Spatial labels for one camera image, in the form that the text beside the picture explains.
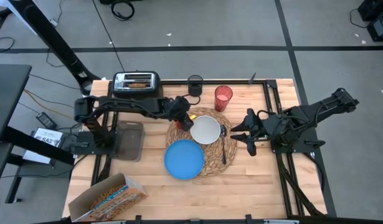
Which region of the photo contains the looped black floor cable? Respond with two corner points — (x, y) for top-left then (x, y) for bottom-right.
(0, 36), (16, 53)

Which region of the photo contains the black power adapter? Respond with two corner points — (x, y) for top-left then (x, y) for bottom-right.
(35, 111), (58, 131)

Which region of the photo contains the black equipment box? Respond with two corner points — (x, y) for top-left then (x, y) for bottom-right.
(367, 15), (383, 42)
(357, 0), (383, 22)

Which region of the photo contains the black metal table frame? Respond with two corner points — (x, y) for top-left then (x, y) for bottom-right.
(65, 79), (338, 224)

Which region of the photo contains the orange Cheerios cereal box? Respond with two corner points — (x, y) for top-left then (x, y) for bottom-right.
(68, 172), (148, 223)

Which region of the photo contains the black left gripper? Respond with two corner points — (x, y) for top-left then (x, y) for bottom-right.
(166, 95), (195, 132)

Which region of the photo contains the white printed paper sheet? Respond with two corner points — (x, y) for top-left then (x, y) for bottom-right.
(22, 126), (64, 165)

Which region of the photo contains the blue plate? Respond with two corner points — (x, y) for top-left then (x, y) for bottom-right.
(163, 139), (206, 180)

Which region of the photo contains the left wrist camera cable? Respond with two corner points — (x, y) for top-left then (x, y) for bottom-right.
(181, 93), (202, 106)

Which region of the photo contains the long black floor cable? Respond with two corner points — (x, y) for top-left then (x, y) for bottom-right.
(91, 0), (126, 72)

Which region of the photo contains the thin black cable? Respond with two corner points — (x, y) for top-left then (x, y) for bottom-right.
(349, 7), (371, 29)

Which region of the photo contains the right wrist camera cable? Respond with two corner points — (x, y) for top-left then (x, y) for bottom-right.
(256, 109), (275, 121)

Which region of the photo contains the smoky clear plastic tray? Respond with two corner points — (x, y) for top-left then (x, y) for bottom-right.
(111, 120), (146, 162)

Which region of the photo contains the coiled black cable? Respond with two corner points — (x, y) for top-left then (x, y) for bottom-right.
(111, 0), (135, 21)

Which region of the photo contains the red translucent cup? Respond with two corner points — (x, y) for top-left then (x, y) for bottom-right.
(214, 85), (234, 113)

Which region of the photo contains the black desk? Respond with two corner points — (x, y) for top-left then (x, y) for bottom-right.
(0, 63), (75, 205)

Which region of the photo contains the white bowl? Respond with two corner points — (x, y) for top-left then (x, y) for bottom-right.
(190, 115), (222, 145)

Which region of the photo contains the black stand column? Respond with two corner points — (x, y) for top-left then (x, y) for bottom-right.
(7, 0), (102, 96)

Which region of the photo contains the black utensil cup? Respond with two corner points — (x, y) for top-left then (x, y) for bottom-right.
(187, 74), (204, 97)

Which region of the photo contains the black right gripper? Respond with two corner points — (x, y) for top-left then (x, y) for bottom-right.
(230, 108), (300, 157)

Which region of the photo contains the yellow cable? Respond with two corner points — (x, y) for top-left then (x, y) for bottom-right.
(22, 89), (75, 121)

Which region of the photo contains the black and chrome toaster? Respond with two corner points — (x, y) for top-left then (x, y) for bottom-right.
(111, 70), (164, 100)

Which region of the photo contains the round woven placemat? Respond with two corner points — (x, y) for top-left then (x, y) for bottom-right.
(165, 107), (239, 178)

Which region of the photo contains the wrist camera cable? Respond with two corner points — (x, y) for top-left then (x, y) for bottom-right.
(181, 93), (202, 106)
(256, 109), (275, 121)

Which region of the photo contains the black spoon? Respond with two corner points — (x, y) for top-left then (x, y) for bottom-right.
(219, 124), (228, 165)

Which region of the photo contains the cable with white plug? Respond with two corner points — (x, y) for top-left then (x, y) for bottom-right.
(45, 0), (65, 68)

